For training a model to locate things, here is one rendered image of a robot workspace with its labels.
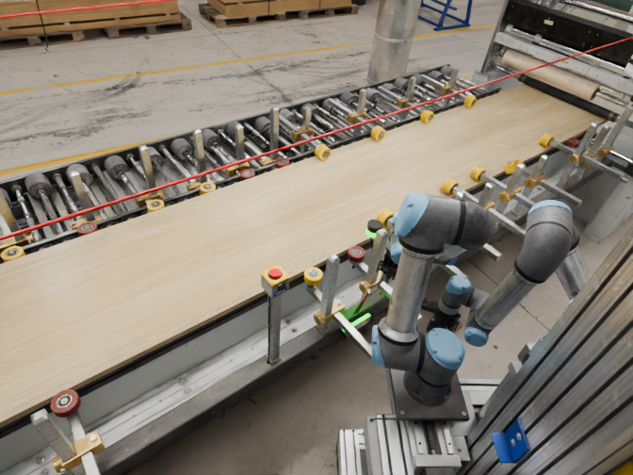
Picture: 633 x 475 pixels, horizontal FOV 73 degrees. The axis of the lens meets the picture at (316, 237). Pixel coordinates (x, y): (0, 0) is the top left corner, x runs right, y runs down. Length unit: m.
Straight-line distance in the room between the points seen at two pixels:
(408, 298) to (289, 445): 1.45
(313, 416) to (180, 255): 1.15
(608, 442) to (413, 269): 0.51
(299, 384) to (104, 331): 1.21
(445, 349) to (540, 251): 0.37
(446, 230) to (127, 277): 1.33
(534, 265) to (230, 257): 1.22
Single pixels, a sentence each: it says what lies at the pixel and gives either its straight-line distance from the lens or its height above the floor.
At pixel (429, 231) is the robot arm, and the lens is 1.06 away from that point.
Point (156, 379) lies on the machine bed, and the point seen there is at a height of 0.67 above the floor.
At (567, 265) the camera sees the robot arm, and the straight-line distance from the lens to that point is 1.46.
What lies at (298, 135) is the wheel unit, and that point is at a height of 0.96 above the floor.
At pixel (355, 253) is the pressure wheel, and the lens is 1.98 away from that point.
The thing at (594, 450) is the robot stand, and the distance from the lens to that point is 1.03.
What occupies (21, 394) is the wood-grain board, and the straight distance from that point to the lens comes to 1.75.
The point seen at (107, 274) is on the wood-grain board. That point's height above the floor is 0.90.
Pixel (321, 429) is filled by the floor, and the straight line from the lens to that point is 2.49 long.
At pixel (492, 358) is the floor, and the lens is 2.99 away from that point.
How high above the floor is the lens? 2.28
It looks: 43 degrees down
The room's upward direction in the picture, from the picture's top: 6 degrees clockwise
